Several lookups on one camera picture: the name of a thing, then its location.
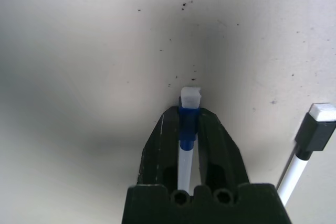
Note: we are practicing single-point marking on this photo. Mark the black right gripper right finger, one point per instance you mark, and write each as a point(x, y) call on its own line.
point(223, 155)

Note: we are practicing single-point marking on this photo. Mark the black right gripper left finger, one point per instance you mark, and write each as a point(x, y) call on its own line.
point(160, 150)

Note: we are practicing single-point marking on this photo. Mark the white marker blue cap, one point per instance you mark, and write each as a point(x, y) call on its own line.
point(188, 127)

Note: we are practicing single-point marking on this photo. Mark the white marker black cap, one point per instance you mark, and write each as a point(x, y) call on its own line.
point(315, 129)

